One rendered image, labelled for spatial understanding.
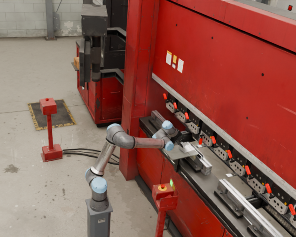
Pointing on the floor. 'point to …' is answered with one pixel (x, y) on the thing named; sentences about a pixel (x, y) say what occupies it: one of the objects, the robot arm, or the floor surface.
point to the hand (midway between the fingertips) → (181, 146)
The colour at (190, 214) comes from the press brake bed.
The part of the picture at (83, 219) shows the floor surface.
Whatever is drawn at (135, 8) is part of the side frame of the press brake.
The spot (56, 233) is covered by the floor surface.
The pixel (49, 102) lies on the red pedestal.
